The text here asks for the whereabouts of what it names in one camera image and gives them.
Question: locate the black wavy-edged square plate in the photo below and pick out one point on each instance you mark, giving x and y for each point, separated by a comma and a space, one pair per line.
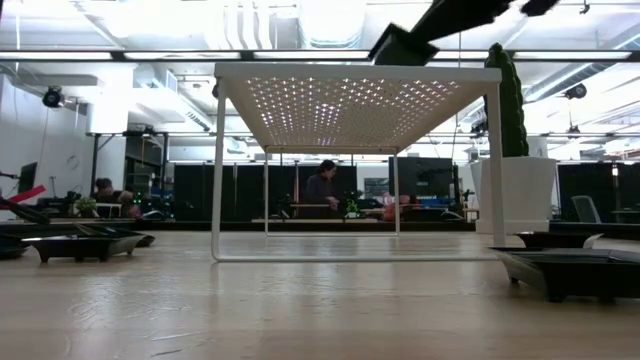
402, 50

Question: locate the black small square plate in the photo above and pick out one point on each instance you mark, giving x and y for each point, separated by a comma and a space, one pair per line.
550, 240
80, 247
575, 275

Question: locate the white perforated metal shelf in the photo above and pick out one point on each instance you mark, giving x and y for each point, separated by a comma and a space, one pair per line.
350, 72

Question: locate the green cactus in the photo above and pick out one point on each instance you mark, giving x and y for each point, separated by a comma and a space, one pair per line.
510, 115

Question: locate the black hanging spotlight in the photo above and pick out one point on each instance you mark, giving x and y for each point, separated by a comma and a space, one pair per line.
576, 91
52, 97

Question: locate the large black display screen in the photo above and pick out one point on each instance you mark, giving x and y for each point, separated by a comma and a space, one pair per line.
425, 175

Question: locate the blue and red storage bins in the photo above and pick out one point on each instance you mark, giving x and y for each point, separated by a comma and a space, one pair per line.
437, 202

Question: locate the white hexagonal plant pot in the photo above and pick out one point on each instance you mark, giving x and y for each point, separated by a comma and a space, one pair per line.
530, 195

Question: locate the small potted plant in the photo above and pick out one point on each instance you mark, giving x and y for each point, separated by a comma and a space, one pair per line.
352, 207
86, 206

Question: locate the person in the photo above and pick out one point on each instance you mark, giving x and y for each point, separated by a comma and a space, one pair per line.
107, 192
319, 192

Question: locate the grey office chair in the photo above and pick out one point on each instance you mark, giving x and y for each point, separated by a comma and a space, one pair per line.
585, 207

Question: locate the wooden background table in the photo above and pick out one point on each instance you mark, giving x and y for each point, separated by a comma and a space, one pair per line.
310, 220

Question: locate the black room divider panels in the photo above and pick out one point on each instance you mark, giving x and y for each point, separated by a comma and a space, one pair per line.
225, 192
625, 190

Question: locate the long ceiling light bar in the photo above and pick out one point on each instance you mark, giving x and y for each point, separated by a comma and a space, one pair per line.
175, 55

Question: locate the dark shelving rack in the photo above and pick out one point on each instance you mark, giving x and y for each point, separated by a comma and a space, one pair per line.
145, 175

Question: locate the black computer monitor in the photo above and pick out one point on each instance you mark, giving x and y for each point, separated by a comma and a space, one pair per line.
28, 177

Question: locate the red flat object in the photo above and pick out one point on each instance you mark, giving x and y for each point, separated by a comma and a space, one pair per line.
27, 193

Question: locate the white ventilation duct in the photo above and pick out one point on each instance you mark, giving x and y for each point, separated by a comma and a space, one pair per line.
332, 25

